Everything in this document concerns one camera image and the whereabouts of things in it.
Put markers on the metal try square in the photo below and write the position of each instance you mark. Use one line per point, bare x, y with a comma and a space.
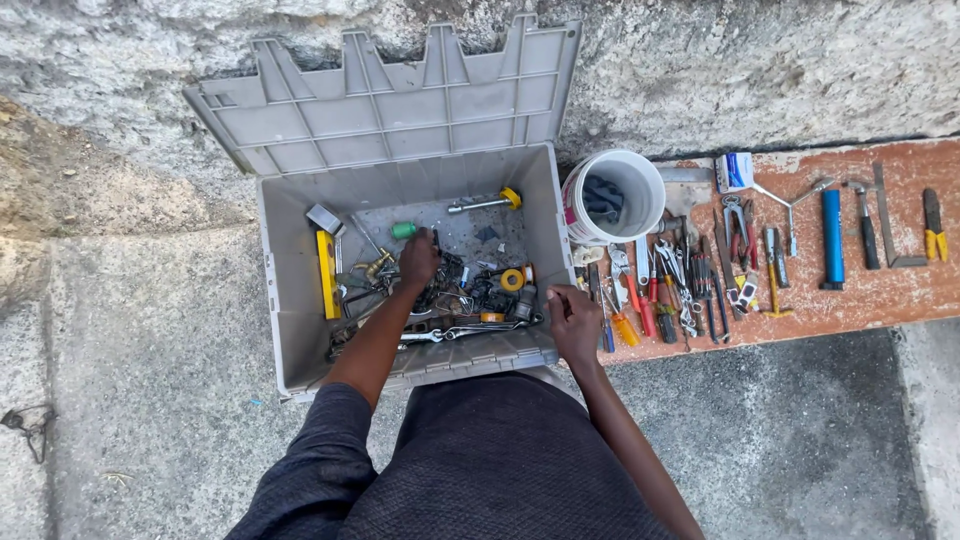
886, 225

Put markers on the small grey metal box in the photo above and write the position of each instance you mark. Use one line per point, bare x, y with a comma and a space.
325, 219

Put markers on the metal rod with yellow wheel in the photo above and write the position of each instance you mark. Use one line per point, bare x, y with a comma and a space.
484, 202

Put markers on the heap of small metal parts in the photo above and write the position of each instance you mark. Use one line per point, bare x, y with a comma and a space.
465, 296

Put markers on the yellow spirit level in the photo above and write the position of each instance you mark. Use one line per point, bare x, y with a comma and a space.
328, 274

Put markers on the dark cloth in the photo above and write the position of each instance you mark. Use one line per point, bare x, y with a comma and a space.
602, 201

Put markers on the white and blue carton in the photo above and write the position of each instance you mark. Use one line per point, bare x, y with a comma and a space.
733, 172

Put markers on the grey utility knife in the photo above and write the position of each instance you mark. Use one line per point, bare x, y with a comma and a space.
781, 262

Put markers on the person's right fingers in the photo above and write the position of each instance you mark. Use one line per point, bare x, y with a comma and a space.
559, 298

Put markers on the person's left fingers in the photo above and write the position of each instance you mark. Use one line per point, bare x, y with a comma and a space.
420, 236

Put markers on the yellow tape roll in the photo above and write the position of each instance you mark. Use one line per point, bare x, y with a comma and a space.
512, 280

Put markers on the row of assorted hand tools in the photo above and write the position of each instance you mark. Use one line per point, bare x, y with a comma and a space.
679, 285

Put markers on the person's dark grey clothing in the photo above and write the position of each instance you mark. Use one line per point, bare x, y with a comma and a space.
480, 465

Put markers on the long silver spanner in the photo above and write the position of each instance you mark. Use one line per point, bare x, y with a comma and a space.
469, 331

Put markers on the green plastic spool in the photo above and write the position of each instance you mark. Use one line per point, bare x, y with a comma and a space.
403, 230

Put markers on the person's right hand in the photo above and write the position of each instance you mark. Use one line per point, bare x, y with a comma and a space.
576, 324

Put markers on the brass pipe fitting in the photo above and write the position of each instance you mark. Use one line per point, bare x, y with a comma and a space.
376, 264

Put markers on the person's left hand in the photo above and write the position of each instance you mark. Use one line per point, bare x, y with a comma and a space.
418, 260

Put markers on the blue cylinder pump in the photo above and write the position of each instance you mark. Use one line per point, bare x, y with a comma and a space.
832, 236

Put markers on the white plastic bucket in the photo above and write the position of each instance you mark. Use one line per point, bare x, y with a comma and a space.
645, 195

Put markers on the grey plastic crate with lid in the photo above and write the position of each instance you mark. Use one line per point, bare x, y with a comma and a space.
390, 112

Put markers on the three-way metal socket wrench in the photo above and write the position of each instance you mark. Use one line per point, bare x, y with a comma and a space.
790, 206

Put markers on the metal plastering trowel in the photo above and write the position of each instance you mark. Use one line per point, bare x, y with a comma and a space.
686, 196

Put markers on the red-brown wooden board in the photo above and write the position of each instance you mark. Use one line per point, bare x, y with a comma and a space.
862, 300

